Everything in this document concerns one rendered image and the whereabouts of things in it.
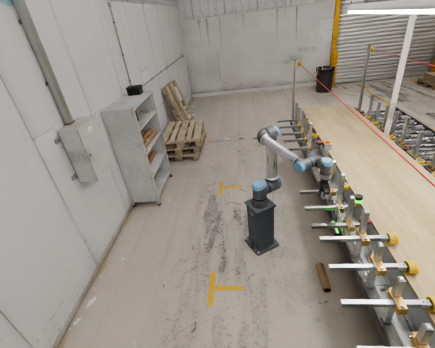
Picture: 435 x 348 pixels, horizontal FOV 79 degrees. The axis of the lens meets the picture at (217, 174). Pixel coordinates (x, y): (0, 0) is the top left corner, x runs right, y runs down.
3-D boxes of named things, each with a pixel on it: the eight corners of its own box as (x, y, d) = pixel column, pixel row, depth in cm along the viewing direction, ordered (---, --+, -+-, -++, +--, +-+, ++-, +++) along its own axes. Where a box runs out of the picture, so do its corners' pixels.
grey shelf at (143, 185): (132, 206, 419) (99, 111, 341) (149, 177, 496) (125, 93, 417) (160, 205, 414) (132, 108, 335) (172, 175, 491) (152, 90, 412)
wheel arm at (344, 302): (341, 307, 151) (342, 304, 149) (340, 302, 154) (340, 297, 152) (438, 308, 145) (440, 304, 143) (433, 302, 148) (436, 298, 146)
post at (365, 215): (354, 260, 206) (364, 212, 181) (352, 257, 209) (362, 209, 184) (359, 260, 205) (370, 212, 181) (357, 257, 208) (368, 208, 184)
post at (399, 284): (381, 330, 166) (399, 280, 142) (379, 324, 169) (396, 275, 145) (387, 330, 166) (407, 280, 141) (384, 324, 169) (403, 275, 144)
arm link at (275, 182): (262, 189, 298) (259, 126, 261) (274, 184, 305) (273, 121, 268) (271, 195, 286) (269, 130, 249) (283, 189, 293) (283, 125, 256)
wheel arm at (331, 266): (329, 271, 172) (330, 267, 170) (328, 266, 175) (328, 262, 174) (412, 270, 166) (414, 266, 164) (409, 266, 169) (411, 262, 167)
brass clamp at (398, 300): (395, 314, 145) (397, 308, 143) (384, 292, 157) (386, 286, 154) (407, 315, 145) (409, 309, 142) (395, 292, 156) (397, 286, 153)
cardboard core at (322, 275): (323, 287, 255) (315, 262, 281) (322, 293, 259) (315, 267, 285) (332, 287, 254) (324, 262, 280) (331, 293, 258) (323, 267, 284)
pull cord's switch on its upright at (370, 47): (358, 117, 447) (370, 45, 391) (355, 114, 459) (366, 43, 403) (364, 117, 446) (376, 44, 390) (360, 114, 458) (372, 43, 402)
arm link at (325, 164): (325, 155, 216) (335, 159, 208) (324, 168, 223) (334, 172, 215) (317, 159, 213) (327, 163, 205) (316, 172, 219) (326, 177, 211)
